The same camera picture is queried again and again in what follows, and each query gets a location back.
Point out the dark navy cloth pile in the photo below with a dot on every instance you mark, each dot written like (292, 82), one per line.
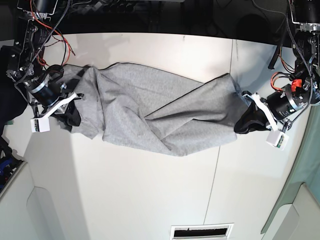
(12, 103)

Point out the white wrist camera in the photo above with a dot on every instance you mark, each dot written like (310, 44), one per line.
(40, 125)
(277, 139)

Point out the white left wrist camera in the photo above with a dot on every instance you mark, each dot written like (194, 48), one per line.
(277, 139)

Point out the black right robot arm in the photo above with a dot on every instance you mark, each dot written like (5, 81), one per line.
(27, 54)

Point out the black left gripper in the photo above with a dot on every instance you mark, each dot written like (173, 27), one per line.
(281, 104)

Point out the grey t-shirt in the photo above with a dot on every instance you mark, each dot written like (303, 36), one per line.
(145, 108)

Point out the white vent grille slot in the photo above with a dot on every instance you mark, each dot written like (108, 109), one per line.
(201, 232)

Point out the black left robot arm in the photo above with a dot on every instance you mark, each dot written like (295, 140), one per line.
(302, 25)

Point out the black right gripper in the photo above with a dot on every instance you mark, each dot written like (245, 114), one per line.
(49, 89)

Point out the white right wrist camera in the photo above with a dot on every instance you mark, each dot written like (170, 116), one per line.
(40, 125)

